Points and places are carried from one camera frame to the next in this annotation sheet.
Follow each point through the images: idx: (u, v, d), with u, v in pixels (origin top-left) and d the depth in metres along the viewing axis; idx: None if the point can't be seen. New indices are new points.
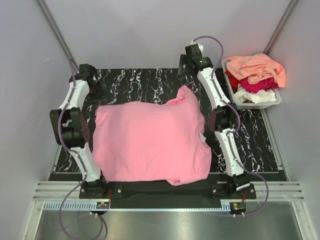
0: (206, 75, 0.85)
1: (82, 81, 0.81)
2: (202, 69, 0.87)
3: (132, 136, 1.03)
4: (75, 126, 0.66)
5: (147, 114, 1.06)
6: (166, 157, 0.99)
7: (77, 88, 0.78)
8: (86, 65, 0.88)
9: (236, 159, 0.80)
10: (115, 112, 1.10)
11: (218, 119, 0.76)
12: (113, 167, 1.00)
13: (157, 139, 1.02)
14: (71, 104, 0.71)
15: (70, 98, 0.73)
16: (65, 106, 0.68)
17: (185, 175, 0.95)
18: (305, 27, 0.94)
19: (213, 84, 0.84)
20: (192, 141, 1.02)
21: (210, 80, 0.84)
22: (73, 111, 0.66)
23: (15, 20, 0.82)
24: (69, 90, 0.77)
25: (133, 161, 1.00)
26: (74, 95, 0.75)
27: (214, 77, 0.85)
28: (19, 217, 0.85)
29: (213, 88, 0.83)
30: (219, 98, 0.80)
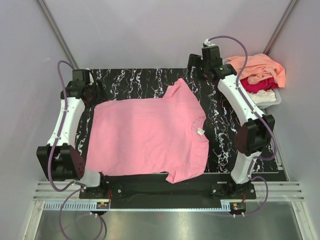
0: (229, 84, 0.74)
1: (75, 100, 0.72)
2: (224, 78, 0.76)
3: (130, 133, 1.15)
4: (66, 164, 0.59)
5: (146, 113, 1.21)
6: (160, 152, 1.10)
7: (69, 109, 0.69)
8: (80, 72, 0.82)
9: (248, 174, 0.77)
10: (115, 111, 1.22)
11: (251, 138, 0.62)
12: (114, 165, 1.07)
13: (152, 135, 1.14)
14: (62, 137, 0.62)
15: (60, 127, 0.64)
16: (55, 142, 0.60)
17: (181, 172, 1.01)
18: (305, 27, 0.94)
19: (239, 94, 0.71)
20: (188, 140, 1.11)
21: (236, 89, 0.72)
22: (64, 149, 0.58)
23: (15, 20, 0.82)
24: (60, 115, 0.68)
25: (129, 155, 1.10)
26: (66, 122, 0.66)
27: (239, 85, 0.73)
28: (19, 218, 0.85)
29: (239, 97, 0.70)
30: (249, 109, 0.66)
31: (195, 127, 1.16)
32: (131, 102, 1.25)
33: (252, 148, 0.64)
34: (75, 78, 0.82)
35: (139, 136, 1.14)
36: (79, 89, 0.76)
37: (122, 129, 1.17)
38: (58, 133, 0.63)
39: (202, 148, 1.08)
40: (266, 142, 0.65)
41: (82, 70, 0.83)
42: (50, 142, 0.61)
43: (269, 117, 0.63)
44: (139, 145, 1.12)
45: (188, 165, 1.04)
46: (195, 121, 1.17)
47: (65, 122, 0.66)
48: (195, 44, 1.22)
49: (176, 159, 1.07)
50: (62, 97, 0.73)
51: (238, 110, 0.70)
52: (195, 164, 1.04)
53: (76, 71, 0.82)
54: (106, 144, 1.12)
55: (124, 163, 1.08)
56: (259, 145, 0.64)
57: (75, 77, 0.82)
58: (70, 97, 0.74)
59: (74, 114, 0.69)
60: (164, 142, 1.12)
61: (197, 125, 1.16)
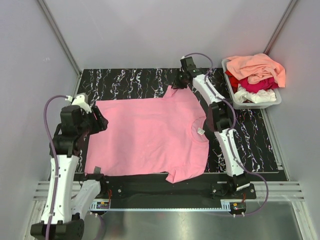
0: (200, 80, 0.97)
1: (66, 160, 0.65)
2: (196, 76, 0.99)
3: (131, 134, 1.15)
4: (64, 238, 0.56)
5: (146, 114, 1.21)
6: (160, 152, 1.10)
7: (61, 174, 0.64)
8: (70, 116, 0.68)
9: (235, 158, 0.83)
10: (116, 111, 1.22)
11: (216, 116, 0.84)
12: (115, 167, 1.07)
13: (152, 136, 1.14)
14: (56, 212, 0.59)
15: (53, 199, 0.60)
16: (48, 221, 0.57)
17: (182, 174, 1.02)
18: (305, 27, 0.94)
19: (207, 86, 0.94)
20: (188, 140, 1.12)
21: (204, 83, 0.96)
22: (60, 229, 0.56)
23: (14, 20, 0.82)
24: (52, 181, 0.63)
25: (130, 155, 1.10)
26: (58, 191, 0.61)
27: (206, 79, 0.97)
28: (20, 218, 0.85)
29: (206, 88, 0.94)
30: (214, 96, 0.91)
31: (195, 127, 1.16)
32: (132, 102, 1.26)
33: (219, 126, 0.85)
34: (64, 122, 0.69)
35: (140, 137, 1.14)
36: (70, 141, 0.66)
37: (122, 130, 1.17)
38: (51, 208, 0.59)
39: (202, 148, 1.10)
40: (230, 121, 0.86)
41: (72, 111, 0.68)
42: (44, 219, 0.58)
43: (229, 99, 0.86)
44: (140, 146, 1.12)
45: (188, 165, 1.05)
46: (195, 121, 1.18)
47: (58, 191, 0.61)
48: (195, 44, 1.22)
49: (176, 160, 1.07)
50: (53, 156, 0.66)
51: (206, 98, 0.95)
52: (195, 164, 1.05)
53: (65, 114, 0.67)
54: (107, 145, 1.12)
55: (125, 163, 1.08)
56: (224, 123, 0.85)
57: (65, 121, 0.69)
58: (61, 155, 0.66)
59: (67, 178, 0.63)
60: (164, 143, 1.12)
61: (197, 125, 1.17)
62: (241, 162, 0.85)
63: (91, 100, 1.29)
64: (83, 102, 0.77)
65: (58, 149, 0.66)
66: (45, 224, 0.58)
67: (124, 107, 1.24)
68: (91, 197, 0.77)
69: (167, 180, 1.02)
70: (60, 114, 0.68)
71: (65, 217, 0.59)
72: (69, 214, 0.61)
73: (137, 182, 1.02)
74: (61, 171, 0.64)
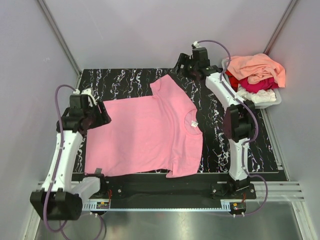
0: (215, 78, 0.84)
1: (72, 135, 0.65)
2: (209, 75, 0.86)
3: (130, 133, 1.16)
4: (64, 209, 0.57)
5: (141, 113, 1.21)
6: (158, 150, 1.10)
7: (66, 146, 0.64)
8: (79, 98, 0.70)
9: (243, 166, 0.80)
10: (114, 111, 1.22)
11: (235, 122, 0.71)
12: (115, 167, 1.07)
13: (149, 135, 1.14)
14: (57, 181, 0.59)
15: (55, 169, 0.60)
16: (49, 188, 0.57)
17: (178, 166, 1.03)
18: (306, 26, 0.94)
19: (222, 86, 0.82)
20: (182, 133, 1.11)
21: (219, 83, 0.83)
22: (60, 194, 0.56)
23: (13, 20, 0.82)
24: (56, 152, 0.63)
25: (130, 155, 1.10)
26: (61, 162, 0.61)
27: (223, 79, 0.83)
28: (19, 217, 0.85)
29: (222, 88, 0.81)
30: (232, 98, 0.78)
31: (188, 120, 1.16)
32: (125, 102, 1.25)
33: (237, 133, 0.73)
34: (72, 105, 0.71)
35: (139, 136, 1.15)
36: (76, 119, 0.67)
37: (122, 130, 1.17)
38: (53, 176, 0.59)
39: (196, 141, 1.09)
40: (251, 127, 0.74)
41: (81, 95, 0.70)
42: (44, 186, 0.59)
43: (250, 103, 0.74)
44: (140, 145, 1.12)
45: (184, 158, 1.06)
46: (186, 115, 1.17)
47: (61, 162, 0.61)
48: None
49: (172, 154, 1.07)
50: (58, 131, 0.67)
51: (222, 100, 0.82)
52: (191, 156, 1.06)
53: (74, 97, 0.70)
54: (107, 144, 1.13)
55: (125, 163, 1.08)
56: (243, 129, 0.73)
57: (73, 103, 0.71)
58: (67, 131, 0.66)
59: (70, 153, 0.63)
60: (159, 140, 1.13)
61: (190, 119, 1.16)
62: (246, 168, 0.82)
63: None
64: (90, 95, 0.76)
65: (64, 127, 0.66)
66: (45, 191, 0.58)
67: (119, 106, 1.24)
68: (89, 189, 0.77)
69: (168, 176, 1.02)
70: (70, 96, 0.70)
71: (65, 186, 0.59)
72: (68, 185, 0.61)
73: (137, 183, 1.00)
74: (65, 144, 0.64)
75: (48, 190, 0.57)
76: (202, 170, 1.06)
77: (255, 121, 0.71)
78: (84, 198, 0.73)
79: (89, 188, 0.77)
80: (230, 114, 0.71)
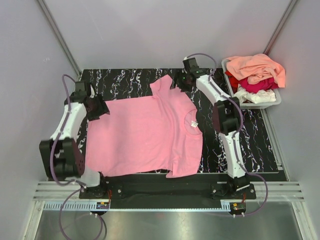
0: (203, 80, 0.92)
1: (78, 104, 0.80)
2: (198, 77, 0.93)
3: (129, 134, 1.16)
4: (68, 159, 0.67)
5: (141, 113, 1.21)
6: (158, 150, 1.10)
7: (72, 111, 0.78)
8: (82, 83, 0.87)
9: (238, 161, 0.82)
10: (114, 111, 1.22)
11: (222, 116, 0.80)
12: (115, 167, 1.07)
13: (149, 135, 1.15)
14: (64, 132, 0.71)
15: (63, 125, 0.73)
16: (57, 136, 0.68)
17: (178, 167, 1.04)
18: (306, 26, 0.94)
19: (211, 86, 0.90)
20: (181, 133, 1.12)
21: (208, 83, 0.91)
22: (66, 141, 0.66)
23: (13, 20, 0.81)
24: (64, 115, 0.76)
25: (130, 155, 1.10)
26: (68, 121, 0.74)
27: (211, 79, 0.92)
28: (19, 217, 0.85)
29: (211, 88, 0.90)
30: (219, 95, 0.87)
31: (188, 121, 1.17)
32: (125, 102, 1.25)
33: (226, 126, 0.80)
34: (77, 89, 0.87)
35: (139, 136, 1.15)
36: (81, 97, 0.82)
37: (122, 130, 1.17)
38: (61, 129, 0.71)
39: (196, 141, 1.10)
40: (238, 121, 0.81)
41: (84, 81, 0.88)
42: (53, 137, 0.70)
43: (235, 99, 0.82)
44: (140, 146, 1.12)
45: (184, 158, 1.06)
46: (187, 115, 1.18)
47: (68, 121, 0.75)
48: (195, 45, 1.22)
49: (172, 154, 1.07)
50: (66, 103, 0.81)
51: (212, 100, 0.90)
52: (191, 156, 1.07)
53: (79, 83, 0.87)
54: (106, 144, 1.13)
55: (124, 163, 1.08)
56: (231, 123, 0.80)
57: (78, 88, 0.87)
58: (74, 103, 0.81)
59: (76, 116, 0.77)
60: (159, 140, 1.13)
61: (190, 119, 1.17)
62: (243, 165, 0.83)
63: None
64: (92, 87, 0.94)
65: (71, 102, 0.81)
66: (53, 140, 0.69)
67: (119, 106, 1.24)
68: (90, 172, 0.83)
69: (167, 176, 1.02)
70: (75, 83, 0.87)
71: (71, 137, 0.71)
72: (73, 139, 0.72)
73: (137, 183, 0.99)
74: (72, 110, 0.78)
75: (55, 138, 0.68)
76: (202, 170, 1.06)
77: (240, 113, 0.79)
78: (85, 177, 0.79)
79: (90, 174, 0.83)
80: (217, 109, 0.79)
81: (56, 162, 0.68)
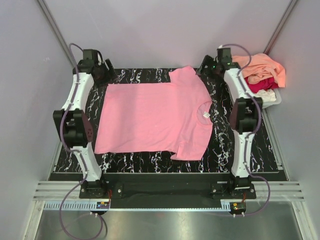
0: (232, 73, 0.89)
1: (86, 75, 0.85)
2: (229, 69, 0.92)
3: (137, 117, 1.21)
4: (78, 127, 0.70)
5: (154, 99, 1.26)
6: (166, 134, 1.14)
7: (81, 82, 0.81)
8: (90, 51, 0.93)
9: (244, 162, 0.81)
10: (127, 94, 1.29)
11: (241, 114, 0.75)
12: (123, 144, 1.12)
13: (158, 120, 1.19)
14: (74, 104, 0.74)
15: (73, 96, 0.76)
16: (68, 107, 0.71)
17: (184, 150, 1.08)
18: (306, 25, 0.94)
19: (238, 81, 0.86)
20: (192, 121, 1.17)
21: (236, 77, 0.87)
22: (77, 113, 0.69)
23: (13, 19, 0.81)
24: (73, 86, 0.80)
25: (138, 135, 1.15)
26: (78, 92, 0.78)
27: (240, 74, 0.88)
28: (19, 218, 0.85)
29: (237, 83, 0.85)
30: (243, 92, 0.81)
31: (202, 111, 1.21)
32: (141, 89, 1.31)
33: (242, 125, 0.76)
34: (85, 58, 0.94)
35: (149, 120, 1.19)
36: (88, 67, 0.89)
37: (134, 112, 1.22)
38: (72, 100, 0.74)
39: (205, 130, 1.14)
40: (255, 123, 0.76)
41: (92, 49, 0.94)
42: (64, 107, 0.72)
43: (259, 99, 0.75)
44: (148, 128, 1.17)
45: (190, 143, 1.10)
46: (201, 106, 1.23)
47: (77, 91, 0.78)
48: (194, 45, 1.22)
49: (180, 139, 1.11)
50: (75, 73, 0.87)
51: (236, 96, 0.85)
52: (197, 143, 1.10)
53: (86, 50, 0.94)
54: (117, 125, 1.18)
55: (132, 142, 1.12)
56: (247, 124, 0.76)
57: (85, 56, 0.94)
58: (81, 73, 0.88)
59: (84, 86, 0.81)
60: (168, 125, 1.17)
61: (204, 109, 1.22)
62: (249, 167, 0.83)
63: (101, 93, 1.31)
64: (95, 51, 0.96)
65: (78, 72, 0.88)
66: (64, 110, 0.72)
67: (134, 91, 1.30)
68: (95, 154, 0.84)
69: (177, 158, 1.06)
70: (83, 51, 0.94)
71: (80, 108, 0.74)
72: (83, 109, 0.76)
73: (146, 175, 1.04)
74: (81, 81, 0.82)
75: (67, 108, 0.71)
76: (202, 170, 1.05)
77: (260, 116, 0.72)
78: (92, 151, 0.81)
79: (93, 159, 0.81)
80: (239, 106, 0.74)
81: (67, 130, 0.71)
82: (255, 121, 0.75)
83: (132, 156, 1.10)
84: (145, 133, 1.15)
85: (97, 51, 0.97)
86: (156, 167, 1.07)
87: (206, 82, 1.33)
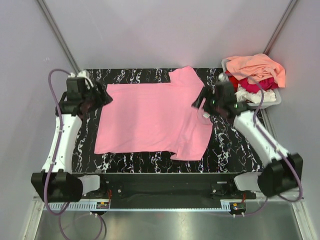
0: (246, 120, 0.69)
1: (71, 118, 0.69)
2: (239, 115, 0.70)
3: (137, 117, 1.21)
4: (64, 190, 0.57)
5: (154, 99, 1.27)
6: (166, 134, 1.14)
7: (65, 129, 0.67)
8: (76, 82, 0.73)
9: None
10: (127, 94, 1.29)
11: (276, 180, 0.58)
12: (123, 145, 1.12)
13: (158, 120, 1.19)
14: (57, 163, 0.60)
15: (55, 152, 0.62)
16: (49, 169, 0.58)
17: (183, 150, 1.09)
18: (306, 26, 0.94)
19: (257, 131, 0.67)
20: (192, 121, 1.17)
21: (254, 127, 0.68)
22: (60, 176, 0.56)
23: (13, 19, 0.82)
24: (56, 135, 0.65)
25: (137, 135, 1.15)
26: (61, 144, 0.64)
27: (257, 121, 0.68)
28: (19, 218, 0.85)
29: (259, 136, 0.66)
30: (272, 148, 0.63)
31: None
32: (141, 89, 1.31)
33: (278, 190, 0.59)
34: (69, 89, 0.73)
35: (149, 120, 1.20)
36: (74, 105, 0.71)
37: (134, 112, 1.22)
38: (53, 158, 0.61)
39: (205, 130, 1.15)
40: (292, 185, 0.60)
41: (78, 79, 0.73)
42: (45, 168, 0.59)
43: (296, 157, 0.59)
44: (148, 128, 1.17)
45: (190, 143, 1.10)
46: None
47: (60, 143, 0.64)
48: (194, 45, 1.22)
49: (179, 139, 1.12)
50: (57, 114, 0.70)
51: (256, 146, 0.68)
52: (197, 143, 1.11)
53: (71, 80, 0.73)
54: (117, 125, 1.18)
55: (132, 143, 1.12)
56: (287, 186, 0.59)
57: (70, 87, 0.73)
58: (65, 112, 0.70)
59: (69, 134, 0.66)
60: (168, 125, 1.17)
61: None
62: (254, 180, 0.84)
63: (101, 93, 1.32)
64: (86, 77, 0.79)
65: (62, 112, 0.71)
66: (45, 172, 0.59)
67: (134, 91, 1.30)
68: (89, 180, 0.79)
69: (177, 158, 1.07)
70: (67, 80, 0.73)
71: (65, 168, 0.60)
72: (69, 164, 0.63)
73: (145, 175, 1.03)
74: (64, 127, 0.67)
75: (48, 170, 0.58)
76: (202, 170, 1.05)
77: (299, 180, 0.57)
78: (84, 185, 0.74)
79: (89, 183, 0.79)
80: (273, 172, 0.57)
81: (51, 190, 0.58)
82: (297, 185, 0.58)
83: (132, 156, 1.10)
84: (145, 133, 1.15)
85: (85, 77, 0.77)
86: (156, 167, 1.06)
87: (206, 82, 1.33)
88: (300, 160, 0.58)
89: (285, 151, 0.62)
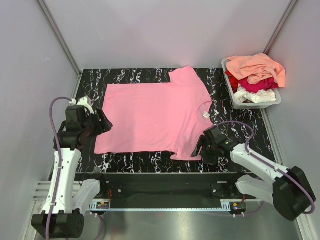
0: (241, 151, 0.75)
1: (69, 153, 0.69)
2: (232, 149, 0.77)
3: (137, 117, 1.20)
4: (65, 229, 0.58)
5: (154, 99, 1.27)
6: (166, 134, 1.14)
7: (64, 165, 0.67)
8: (75, 111, 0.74)
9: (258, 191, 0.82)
10: (127, 94, 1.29)
11: (289, 199, 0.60)
12: (122, 146, 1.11)
13: (158, 120, 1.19)
14: (57, 203, 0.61)
15: (55, 191, 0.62)
16: (50, 210, 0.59)
17: (184, 150, 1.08)
18: (306, 26, 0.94)
19: (254, 158, 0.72)
20: (193, 120, 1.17)
21: (249, 155, 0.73)
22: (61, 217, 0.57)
23: (13, 19, 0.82)
24: (55, 173, 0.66)
25: (137, 135, 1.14)
26: (60, 184, 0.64)
27: (250, 149, 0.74)
28: (19, 218, 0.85)
29: (258, 162, 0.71)
30: (272, 169, 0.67)
31: (202, 111, 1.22)
32: (141, 89, 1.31)
33: (297, 210, 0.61)
34: (68, 118, 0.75)
35: (149, 120, 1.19)
36: (73, 137, 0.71)
37: (134, 112, 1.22)
38: (53, 198, 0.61)
39: None
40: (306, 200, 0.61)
41: (77, 109, 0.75)
42: (45, 209, 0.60)
43: (296, 171, 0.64)
44: (147, 128, 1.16)
45: (190, 144, 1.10)
46: (201, 106, 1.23)
47: (60, 181, 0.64)
48: (194, 45, 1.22)
49: (179, 139, 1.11)
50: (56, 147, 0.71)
51: (259, 172, 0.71)
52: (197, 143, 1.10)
53: (70, 110, 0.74)
54: (116, 125, 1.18)
55: (131, 143, 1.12)
56: (300, 206, 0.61)
57: (69, 117, 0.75)
58: (64, 144, 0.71)
59: (69, 171, 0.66)
60: (168, 125, 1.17)
61: (204, 109, 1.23)
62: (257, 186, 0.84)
63: (101, 93, 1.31)
64: (86, 104, 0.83)
65: (61, 143, 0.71)
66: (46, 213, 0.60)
67: (134, 91, 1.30)
68: (90, 195, 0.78)
69: (176, 158, 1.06)
70: (66, 110, 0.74)
71: (66, 208, 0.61)
72: (69, 202, 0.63)
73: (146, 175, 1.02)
74: (63, 162, 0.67)
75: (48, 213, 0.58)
76: (202, 170, 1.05)
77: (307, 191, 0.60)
78: (85, 208, 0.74)
79: (89, 197, 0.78)
80: (280, 191, 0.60)
81: None
82: (308, 200, 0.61)
83: (132, 156, 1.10)
84: (145, 133, 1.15)
85: (83, 106, 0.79)
86: (156, 167, 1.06)
87: (206, 82, 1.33)
88: (301, 173, 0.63)
89: (285, 168, 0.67)
